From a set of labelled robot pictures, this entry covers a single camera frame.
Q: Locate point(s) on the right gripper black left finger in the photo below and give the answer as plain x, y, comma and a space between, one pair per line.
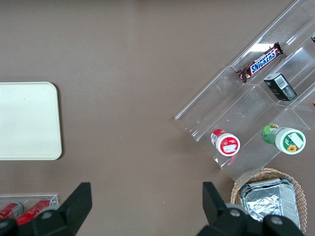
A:
73, 209

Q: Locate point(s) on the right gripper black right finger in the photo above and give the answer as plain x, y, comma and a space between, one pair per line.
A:
219, 216

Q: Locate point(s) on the small wicker basket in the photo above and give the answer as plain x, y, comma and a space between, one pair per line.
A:
299, 194

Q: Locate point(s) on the cream plastic serving tray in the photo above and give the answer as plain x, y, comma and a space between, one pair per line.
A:
27, 123

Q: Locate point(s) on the clear acrylic bottle rack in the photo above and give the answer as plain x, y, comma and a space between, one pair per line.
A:
55, 197

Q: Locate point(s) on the red aluminium drink bottle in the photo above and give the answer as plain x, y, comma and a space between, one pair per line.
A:
32, 211
9, 210

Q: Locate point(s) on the aluminium foil container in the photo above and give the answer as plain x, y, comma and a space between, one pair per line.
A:
265, 201

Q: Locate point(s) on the red cup with white lid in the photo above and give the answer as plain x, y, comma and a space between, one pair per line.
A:
229, 145

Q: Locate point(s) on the green cup with white lid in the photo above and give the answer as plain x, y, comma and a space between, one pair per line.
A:
290, 140

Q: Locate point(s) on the clear acrylic stepped display stand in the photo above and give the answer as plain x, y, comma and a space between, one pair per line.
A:
221, 98

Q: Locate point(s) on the small black carton box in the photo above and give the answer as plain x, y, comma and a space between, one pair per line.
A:
280, 86

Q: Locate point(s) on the Snickers chocolate bar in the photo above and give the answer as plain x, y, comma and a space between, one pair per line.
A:
262, 61

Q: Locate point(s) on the small black packet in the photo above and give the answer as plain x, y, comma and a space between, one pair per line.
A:
313, 38

